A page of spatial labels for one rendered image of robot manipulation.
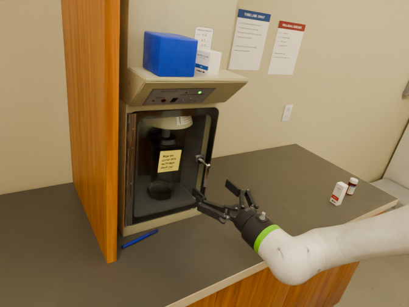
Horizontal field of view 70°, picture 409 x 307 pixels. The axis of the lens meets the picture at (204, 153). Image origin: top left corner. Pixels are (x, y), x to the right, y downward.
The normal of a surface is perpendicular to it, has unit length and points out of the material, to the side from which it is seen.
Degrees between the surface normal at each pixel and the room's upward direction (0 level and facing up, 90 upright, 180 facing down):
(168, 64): 90
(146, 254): 0
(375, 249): 99
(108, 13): 90
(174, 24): 90
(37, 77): 90
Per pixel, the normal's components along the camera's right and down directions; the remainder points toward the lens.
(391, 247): -0.61, 0.50
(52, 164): 0.54, 0.44
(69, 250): 0.14, -0.89
